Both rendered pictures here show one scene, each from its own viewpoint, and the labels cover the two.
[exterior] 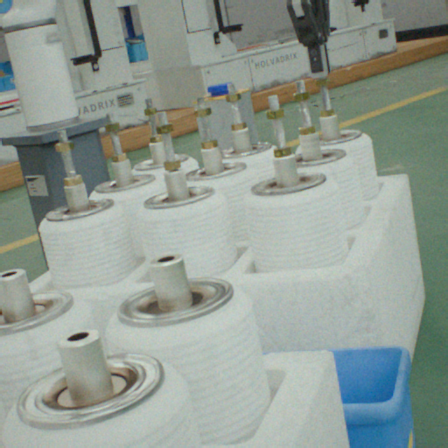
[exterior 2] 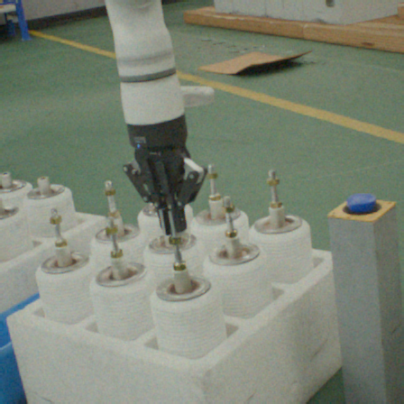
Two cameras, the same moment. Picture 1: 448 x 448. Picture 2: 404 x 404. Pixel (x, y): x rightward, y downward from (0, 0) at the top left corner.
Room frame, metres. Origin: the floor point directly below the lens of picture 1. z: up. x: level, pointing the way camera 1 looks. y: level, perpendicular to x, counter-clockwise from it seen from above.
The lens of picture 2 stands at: (1.37, -1.07, 0.72)
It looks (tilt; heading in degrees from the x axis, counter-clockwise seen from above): 20 degrees down; 109
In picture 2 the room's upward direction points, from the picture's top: 9 degrees counter-clockwise
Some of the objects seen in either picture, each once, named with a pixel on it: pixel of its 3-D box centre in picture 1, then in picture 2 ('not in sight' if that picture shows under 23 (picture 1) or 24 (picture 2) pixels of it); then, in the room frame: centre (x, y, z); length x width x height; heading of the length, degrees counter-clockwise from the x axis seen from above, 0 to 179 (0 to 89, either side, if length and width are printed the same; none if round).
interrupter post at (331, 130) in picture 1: (330, 129); (182, 280); (1.00, -0.15, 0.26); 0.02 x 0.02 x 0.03
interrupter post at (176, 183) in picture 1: (177, 186); (116, 226); (0.82, 0.04, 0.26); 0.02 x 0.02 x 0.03
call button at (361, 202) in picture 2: (220, 91); (361, 204); (1.23, -0.03, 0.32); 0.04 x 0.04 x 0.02
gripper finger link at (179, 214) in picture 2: not in sight; (183, 213); (1.02, -0.16, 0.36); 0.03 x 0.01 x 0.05; 158
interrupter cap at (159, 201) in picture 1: (179, 198); (117, 234); (0.82, 0.04, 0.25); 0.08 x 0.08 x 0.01
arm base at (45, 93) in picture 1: (43, 78); not in sight; (1.44, 0.26, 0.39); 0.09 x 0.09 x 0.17; 41
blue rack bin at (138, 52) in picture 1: (133, 49); not in sight; (7.04, 0.47, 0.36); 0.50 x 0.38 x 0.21; 42
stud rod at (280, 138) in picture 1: (279, 134); (59, 232); (0.78, -0.07, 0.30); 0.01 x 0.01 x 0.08; 50
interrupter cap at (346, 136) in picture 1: (332, 139); (183, 289); (1.00, -0.15, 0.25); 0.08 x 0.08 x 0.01
